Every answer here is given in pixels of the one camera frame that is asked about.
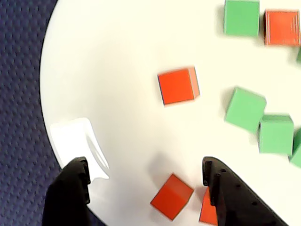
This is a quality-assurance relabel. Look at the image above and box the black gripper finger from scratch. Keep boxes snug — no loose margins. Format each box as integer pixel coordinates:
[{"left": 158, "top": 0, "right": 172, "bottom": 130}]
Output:
[
  {"left": 203, "top": 156, "right": 289, "bottom": 226},
  {"left": 43, "top": 156, "right": 92, "bottom": 226}
]

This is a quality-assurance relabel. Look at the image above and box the white round plate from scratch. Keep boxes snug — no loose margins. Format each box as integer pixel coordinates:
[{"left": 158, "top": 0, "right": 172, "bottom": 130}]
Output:
[{"left": 39, "top": 0, "right": 301, "bottom": 226}]

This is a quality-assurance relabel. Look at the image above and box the red cube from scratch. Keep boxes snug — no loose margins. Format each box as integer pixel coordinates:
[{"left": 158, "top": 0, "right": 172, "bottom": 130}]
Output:
[
  {"left": 198, "top": 186, "right": 219, "bottom": 226},
  {"left": 157, "top": 65, "right": 202, "bottom": 108},
  {"left": 150, "top": 173, "right": 195, "bottom": 222},
  {"left": 263, "top": 8, "right": 301, "bottom": 47}
]

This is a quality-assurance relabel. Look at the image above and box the blue woven table cloth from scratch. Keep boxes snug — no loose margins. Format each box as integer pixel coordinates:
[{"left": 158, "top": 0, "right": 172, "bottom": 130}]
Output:
[{"left": 0, "top": 0, "right": 108, "bottom": 226}]

